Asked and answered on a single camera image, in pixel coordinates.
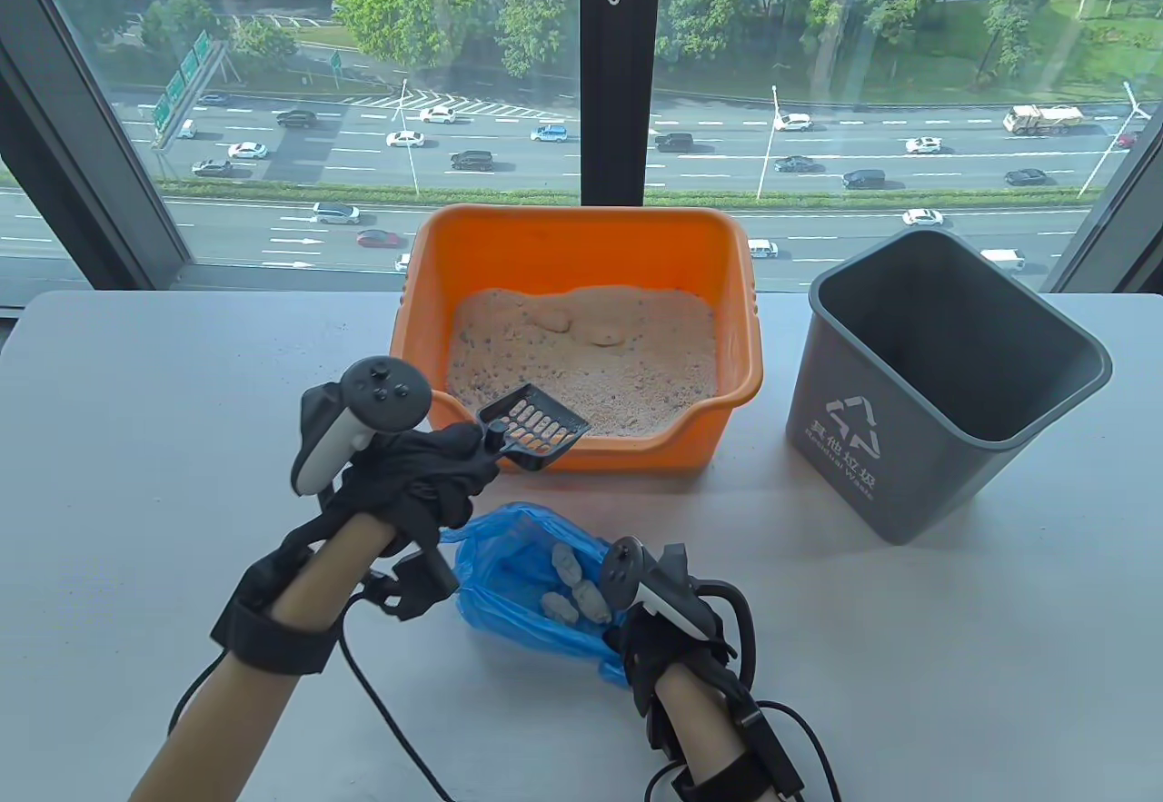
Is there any person's left hand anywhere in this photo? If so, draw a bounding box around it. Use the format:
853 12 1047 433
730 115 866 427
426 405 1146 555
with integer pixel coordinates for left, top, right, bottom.
336 421 502 559

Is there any person's right hand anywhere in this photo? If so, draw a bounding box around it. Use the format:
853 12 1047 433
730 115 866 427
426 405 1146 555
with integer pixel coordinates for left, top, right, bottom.
605 605 737 716

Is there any black slotted litter scoop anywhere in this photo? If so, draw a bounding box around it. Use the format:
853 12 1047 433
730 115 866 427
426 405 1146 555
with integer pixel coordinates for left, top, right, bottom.
477 384 591 473

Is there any blue plastic bag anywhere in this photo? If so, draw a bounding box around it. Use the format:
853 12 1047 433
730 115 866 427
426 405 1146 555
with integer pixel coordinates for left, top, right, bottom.
441 502 637 689

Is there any beige cat litter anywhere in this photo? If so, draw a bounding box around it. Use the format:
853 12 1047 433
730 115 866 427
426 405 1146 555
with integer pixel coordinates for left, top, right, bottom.
445 286 719 438

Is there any person's right forearm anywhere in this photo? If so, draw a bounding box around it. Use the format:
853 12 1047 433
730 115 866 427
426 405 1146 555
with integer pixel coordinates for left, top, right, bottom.
650 661 757 777

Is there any person's left forearm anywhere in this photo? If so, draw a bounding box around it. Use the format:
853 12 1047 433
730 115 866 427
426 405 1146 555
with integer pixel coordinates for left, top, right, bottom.
127 511 392 802

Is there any orange plastic litter box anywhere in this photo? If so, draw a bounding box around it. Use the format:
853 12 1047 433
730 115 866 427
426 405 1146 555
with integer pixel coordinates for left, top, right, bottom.
388 204 764 476

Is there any black white right controller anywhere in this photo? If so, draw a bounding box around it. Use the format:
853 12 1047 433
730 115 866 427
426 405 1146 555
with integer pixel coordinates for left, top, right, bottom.
600 537 757 685

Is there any black white controller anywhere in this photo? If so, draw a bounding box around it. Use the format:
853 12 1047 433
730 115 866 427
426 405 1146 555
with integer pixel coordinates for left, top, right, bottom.
600 537 757 685
291 357 432 499

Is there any black white left controller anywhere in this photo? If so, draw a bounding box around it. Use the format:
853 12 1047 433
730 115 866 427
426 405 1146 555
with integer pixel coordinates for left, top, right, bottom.
291 357 432 499

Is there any gray plastic trash bin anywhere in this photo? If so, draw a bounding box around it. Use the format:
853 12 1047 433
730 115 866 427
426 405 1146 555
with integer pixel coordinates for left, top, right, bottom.
785 228 1114 546

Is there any green road sign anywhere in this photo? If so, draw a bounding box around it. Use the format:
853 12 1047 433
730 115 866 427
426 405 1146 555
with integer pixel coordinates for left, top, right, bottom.
150 30 228 149

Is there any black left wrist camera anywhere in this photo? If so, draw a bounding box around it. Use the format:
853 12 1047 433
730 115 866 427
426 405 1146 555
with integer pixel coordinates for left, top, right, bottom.
363 548 461 621

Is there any black right wrist strap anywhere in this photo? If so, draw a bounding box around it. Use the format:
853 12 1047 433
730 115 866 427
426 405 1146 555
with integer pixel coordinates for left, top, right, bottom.
677 738 793 802

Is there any black wrist strap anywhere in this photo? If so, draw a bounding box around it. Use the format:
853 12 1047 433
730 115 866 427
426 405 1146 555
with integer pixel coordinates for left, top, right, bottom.
677 738 793 802
211 557 342 676

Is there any black left wrist strap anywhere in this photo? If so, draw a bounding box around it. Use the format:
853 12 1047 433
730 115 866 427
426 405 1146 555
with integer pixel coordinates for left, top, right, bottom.
211 557 342 676

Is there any black window frame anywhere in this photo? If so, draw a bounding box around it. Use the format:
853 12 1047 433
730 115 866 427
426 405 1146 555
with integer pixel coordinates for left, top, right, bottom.
0 0 1163 312

